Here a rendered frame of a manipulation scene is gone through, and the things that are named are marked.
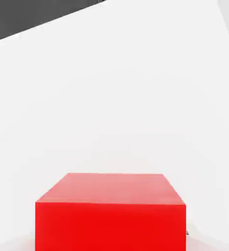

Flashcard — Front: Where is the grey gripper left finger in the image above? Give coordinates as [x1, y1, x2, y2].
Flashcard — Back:
[8, 233, 36, 251]

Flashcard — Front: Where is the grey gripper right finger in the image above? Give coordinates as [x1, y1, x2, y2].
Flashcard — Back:
[185, 229, 220, 251]

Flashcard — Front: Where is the small red cube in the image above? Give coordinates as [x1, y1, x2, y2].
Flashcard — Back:
[35, 173, 187, 251]

